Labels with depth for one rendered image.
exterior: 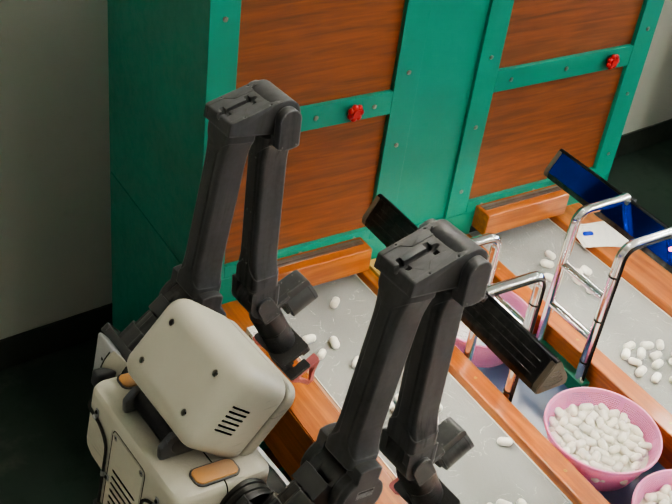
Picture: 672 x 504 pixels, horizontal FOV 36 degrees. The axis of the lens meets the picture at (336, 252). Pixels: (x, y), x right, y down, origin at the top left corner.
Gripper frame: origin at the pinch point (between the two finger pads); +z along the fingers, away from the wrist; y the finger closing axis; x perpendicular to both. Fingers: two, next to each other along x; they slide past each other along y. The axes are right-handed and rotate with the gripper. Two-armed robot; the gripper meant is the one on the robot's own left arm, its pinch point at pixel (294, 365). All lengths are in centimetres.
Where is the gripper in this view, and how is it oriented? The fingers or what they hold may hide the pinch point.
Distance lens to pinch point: 203.9
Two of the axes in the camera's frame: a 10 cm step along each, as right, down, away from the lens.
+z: 2.6, 5.9, 7.7
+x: -7.7, 6.1, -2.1
